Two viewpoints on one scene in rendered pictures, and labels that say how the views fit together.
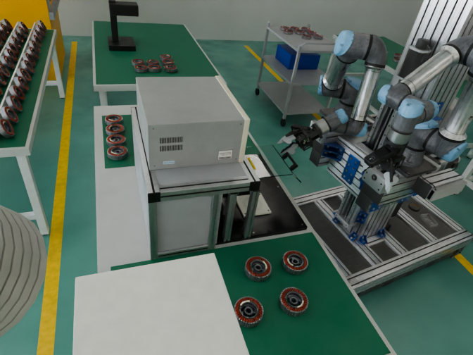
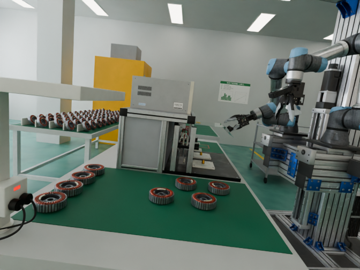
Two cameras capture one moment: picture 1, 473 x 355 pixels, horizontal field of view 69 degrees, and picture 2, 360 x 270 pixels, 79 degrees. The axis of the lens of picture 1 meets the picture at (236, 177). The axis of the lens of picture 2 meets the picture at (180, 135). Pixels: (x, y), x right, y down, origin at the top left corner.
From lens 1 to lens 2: 94 cm
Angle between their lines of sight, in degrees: 36
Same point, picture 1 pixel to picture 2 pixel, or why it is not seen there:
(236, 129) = (185, 88)
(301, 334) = (199, 218)
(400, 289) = not seen: outside the picture
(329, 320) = (232, 219)
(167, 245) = (129, 159)
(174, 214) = (135, 132)
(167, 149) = (141, 94)
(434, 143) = (350, 116)
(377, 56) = not seen: hidden behind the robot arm
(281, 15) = not seen: hidden behind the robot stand
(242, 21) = (248, 135)
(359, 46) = (280, 64)
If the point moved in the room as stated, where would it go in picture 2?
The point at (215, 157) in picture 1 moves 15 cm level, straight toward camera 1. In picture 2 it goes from (171, 106) to (161, 106)
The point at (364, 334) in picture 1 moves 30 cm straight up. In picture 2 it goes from (265, 235) to (280, 155)
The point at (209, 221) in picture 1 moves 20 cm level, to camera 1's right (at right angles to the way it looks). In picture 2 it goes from (159, 145) to (189, 152)
